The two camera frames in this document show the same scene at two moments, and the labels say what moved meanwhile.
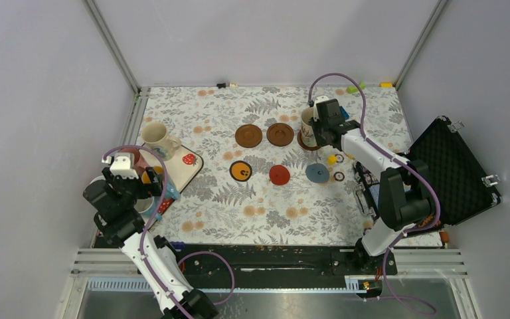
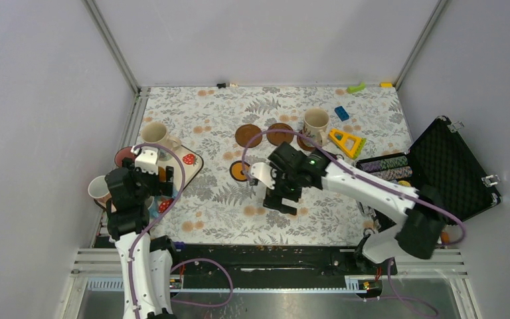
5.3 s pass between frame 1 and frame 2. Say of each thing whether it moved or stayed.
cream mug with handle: stayed
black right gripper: moved
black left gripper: stayed
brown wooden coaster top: stayed
